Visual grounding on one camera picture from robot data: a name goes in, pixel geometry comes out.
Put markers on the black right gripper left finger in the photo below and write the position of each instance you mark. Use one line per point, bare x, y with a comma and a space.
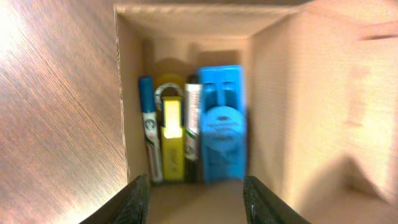
129, 206

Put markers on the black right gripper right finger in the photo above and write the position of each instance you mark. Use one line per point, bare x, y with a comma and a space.
263, 206

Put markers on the blue whiteboard eraser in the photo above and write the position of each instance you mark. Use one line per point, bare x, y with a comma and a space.
223, 125

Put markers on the yellow highlighter pen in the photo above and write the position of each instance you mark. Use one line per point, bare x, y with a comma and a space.
172, 139

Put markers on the blue whiteboard marker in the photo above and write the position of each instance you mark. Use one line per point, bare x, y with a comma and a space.
147, 100

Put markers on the yellow tape roll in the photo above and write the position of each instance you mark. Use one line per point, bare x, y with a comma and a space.
167, 84

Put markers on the black whiteboard marker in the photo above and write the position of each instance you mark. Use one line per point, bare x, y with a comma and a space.
192, 130

